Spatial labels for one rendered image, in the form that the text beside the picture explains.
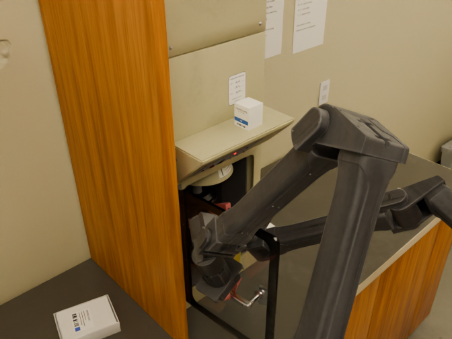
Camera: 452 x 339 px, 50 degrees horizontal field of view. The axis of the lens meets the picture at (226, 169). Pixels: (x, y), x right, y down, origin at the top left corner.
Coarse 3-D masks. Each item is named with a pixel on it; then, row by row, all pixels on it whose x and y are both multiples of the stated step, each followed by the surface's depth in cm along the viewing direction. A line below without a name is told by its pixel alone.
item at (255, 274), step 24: (192, 216) 119; (264, 240) 104; (192, 264) 128; (264, 264) 107; (192, 288) 134; (240, 288) 118; (264, 288) 111; (216, 312) 130; (240, 312) 122; (264, 312) 115; (240, 336) 127; (264, 336) 119
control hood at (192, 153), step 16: (272, 112) 127; (208, 128) 119; (224, 128) 119; (240, 128) 119; (256, 128) 119; (272, 128) 119; (176, 144) 112; (192, 144) 112; (208, 144) 112; (224, 144) 112; (240, 144) 113; (256, 144) 127; (176, 160) 113; (192, 160) 108; (208, 160) 107
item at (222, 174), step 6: (222, 168) 134; (228, 168) 136; (210, 174) 132; (216, 174) 132; (222, 174) 134; (228, 174) 135; (198, 180) 132; (204, 180) 132; (210, 180) 132; (216, 180) 133; (222, 180) 134
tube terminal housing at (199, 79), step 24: (216, 48) 111; (240, 48) 117; (264, 48) 123; (192, 72) 109; (216, 72) 114; (240, 72) 120; (192, 96) 112; (216, 96) 117; (192, 120) 115; (216, 120) 121; (216, 168) 128
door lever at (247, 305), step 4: (232, 292) 113; (256, 292) 113; (260, 292) 113; (232, 296) 112; (236, 296) 112; (240, 296) 112; (256, 296) 112; (260, 296) 113; (236, 300) 112; (240, 300) 111; (244, 300) 111; (252, 300) 111; (256, 300) 112; (240, 304) 111; (244, 304) 110; (248, 304) 110; (252, 304) 111; (244, 308) 110; (248, 308) 110
